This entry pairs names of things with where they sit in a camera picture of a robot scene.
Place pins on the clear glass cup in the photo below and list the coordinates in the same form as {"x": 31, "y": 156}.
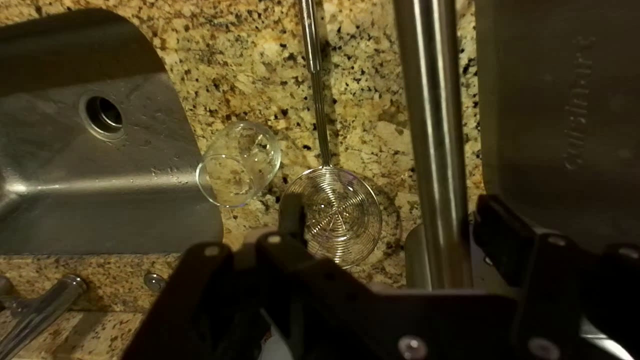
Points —
{"x": 241, "y": 160}

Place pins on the stainless steel sink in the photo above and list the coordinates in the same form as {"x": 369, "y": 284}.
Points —
{"x": 101, "y": 187}

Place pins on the grey panini grill toaster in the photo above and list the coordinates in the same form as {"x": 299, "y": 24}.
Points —
{"x": 567, "y": 100}

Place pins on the small metal countertop knob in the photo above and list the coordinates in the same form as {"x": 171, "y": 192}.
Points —
{"x": 154, "y": 280}

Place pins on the clear glass bowl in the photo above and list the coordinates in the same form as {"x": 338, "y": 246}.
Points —
{"x": 382, "y": 220}

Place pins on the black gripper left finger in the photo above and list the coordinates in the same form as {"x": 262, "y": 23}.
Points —
{"x": 281, "y": 306}

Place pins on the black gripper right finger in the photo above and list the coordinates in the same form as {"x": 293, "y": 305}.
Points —
{"x": 572, "y": 300}

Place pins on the chrome faucet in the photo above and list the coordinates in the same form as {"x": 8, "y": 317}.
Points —
{"x": 47, "y": 306}

